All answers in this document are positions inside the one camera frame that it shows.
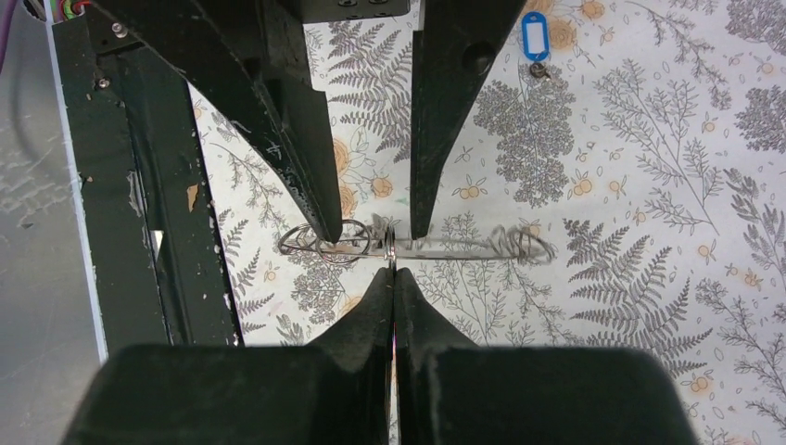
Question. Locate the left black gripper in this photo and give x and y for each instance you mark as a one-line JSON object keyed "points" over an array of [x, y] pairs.
{"points": [[248, 58]]}

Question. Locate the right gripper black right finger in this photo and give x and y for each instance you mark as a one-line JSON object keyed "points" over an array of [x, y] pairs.
{"points": [[422, 334]]}

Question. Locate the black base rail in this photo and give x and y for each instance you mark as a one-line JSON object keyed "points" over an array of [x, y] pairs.
{"points": [[150, 233]]}

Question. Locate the blue key tag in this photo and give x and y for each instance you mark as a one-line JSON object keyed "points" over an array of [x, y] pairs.
{"points": [[536, 43]]}

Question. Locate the floral table mat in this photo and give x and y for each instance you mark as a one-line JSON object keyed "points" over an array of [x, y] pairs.
{"points": [[652, 160]]}

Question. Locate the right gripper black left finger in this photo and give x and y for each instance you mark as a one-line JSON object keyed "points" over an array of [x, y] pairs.
{"points": [[351, 400]]}

